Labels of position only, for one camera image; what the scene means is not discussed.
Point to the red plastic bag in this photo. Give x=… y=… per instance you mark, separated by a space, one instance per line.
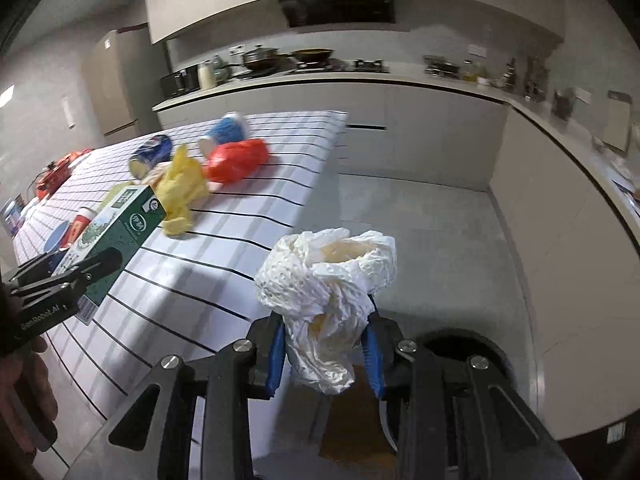
x=235 y=160

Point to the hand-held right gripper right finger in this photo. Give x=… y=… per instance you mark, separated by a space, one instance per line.
x=374 y=366

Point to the red and white cup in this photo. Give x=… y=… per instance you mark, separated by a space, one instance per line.
x=80 y=225

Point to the blue round lid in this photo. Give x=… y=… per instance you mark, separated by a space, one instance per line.
x=54 y=245

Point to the beige refrigerator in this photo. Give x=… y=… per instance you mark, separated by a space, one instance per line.
x=120 y=80

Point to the yellow plastic bag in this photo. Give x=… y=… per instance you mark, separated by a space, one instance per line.
x=180 y=185

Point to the gas stove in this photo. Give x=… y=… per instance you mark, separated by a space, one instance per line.
x=367 y=66

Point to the green drink carton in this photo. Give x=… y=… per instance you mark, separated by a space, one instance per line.
x=125 y=225

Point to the white cutting board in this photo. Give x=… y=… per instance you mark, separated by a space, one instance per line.
x=617 y=122

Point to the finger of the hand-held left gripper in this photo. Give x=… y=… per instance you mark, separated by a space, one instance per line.
x=37 y=266
x=95 y=270

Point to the steel dish rack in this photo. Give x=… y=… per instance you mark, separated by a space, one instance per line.
x=442 y=66

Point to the dark utensil holder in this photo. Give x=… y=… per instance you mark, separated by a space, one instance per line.
x=563 y=105

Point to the grey base cabinets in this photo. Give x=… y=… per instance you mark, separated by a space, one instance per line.
x=430 y=130

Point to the black range hood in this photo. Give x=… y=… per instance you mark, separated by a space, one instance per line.
x=330 y=2

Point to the blue printed box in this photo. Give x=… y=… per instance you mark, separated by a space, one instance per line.
x=10 y=216

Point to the wall outlet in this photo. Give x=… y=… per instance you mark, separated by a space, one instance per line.
x=477 y=50

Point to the steel pot with lid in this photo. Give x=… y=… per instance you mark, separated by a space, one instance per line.
x=260 y=57

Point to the kitchen countertop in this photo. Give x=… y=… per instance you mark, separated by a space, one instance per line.
x=430 y=80

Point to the person's left hand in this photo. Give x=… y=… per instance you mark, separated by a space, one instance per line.
x=11 y=425

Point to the pale green packet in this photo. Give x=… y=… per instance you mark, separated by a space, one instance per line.
x=116 y=194

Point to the brown floor mat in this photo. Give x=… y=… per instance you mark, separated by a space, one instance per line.
x=350 y=420

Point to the black wok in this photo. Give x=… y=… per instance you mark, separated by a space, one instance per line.
x=312 y=55

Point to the black countertop appliance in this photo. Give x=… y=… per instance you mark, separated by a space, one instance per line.
x=179 y=81

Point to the dark sauce bottle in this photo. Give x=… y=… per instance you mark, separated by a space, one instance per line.
x=510 y=76

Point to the white grid tablecloth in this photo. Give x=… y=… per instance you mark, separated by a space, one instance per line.
x=240 y=210

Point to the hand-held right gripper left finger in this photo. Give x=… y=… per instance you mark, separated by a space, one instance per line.
x=277 y=360

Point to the grey upper cabinets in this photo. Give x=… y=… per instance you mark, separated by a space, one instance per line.
x=210 y=0

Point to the yellow oil bottle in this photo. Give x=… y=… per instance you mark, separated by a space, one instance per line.
x=468 y=72

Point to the blue soda can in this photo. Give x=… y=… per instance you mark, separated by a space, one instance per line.
x=150 y=152

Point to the red patterned bag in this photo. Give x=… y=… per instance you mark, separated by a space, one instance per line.
x=60 y=170

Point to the white plastic bag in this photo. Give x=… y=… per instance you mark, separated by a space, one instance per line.
x=310 y=280

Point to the blue and white bottle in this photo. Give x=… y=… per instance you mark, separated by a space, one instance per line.
x=227 y=130

